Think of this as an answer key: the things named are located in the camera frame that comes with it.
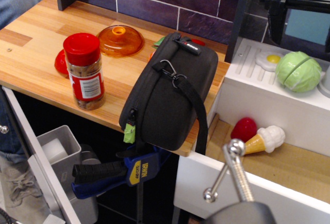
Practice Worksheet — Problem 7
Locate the person in blue jeans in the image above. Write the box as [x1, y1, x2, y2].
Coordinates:
[1, 0, 41, 164]

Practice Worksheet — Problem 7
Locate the spice jar red lid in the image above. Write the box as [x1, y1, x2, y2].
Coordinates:
[63, 33, 106, 110]

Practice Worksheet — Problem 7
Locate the green toy vegetable piece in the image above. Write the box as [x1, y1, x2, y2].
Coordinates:
[152, 37, 165, 49]

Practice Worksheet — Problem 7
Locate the red toy tomato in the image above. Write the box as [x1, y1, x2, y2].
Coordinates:
[54, 49, 69, 76]

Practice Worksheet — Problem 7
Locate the black zipper case bag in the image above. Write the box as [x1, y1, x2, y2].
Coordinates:
[119, 33, 218, 154]

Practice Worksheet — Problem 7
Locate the green toy cabbage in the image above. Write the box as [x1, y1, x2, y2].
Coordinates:
[275, 51, 322, 92]

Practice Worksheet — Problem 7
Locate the white open drawer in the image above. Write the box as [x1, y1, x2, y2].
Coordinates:
[174, 116, 329, 223]

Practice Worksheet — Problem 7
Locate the grey plastic bin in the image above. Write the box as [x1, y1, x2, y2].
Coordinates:
[37, 125, 98, 223]

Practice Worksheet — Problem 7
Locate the black shoulder strap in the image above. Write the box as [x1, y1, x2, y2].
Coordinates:
[152, 59, 209, 156]

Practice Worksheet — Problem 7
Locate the toy ice cream cone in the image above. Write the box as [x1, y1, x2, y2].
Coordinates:
[245, 125, 286, 154]

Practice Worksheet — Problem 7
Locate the grey sneaker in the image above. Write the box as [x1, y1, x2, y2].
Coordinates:
[1, 158, 50, 223]

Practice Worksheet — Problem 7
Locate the dark grey shelf post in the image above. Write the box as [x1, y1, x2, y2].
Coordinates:
[225, 0, 251, 63]

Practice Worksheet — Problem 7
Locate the green tape zipper pull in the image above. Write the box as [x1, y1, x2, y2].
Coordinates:
[123, 123, 136, 144]

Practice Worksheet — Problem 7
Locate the blue Irwin bar clamp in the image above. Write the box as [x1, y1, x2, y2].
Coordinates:
[71, 145, 171, 223]

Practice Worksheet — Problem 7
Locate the red toy piece behind bag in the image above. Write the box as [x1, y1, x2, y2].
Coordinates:
[191, 39, 205, 46]

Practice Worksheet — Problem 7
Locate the toy fried egg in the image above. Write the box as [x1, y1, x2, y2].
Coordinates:
[256, 51, 284, 72]

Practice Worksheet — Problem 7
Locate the white toy sink unit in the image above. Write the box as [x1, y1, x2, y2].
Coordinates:
[217, 38, 329, 156]

